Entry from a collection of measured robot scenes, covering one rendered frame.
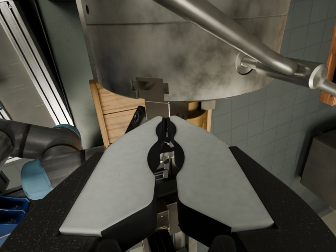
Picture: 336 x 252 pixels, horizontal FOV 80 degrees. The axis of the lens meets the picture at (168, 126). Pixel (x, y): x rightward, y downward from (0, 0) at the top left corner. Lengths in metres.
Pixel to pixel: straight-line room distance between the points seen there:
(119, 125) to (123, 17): 0.41
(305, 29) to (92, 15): 2.14
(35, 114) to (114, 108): 0.82
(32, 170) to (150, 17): 0.33
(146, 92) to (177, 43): 0.07
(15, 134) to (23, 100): 0.85
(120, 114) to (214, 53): 0.42
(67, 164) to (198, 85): 0.28
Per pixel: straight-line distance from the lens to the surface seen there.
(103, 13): 0.28
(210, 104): 0.42
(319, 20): 2.43
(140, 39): 0.25
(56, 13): 0.90
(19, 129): 0.51
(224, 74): 0.25
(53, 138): 0.50
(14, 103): 1.36
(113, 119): 0.61
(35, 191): 0.44
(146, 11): 0.24
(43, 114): 1.36
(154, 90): 0.26
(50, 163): 0.43
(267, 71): 0.24
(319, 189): 3.25
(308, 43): 2.40
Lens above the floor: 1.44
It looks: 56 degrees down
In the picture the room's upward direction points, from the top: 142 degrees clockwise
